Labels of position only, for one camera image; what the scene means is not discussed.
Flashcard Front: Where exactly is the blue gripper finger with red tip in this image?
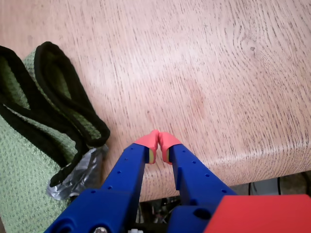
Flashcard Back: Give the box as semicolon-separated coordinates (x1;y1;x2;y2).
45;130;160;233
158;132;239;233

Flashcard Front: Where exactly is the green waffle cloth black edge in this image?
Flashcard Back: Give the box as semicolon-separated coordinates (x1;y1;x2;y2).
0;41;111;233

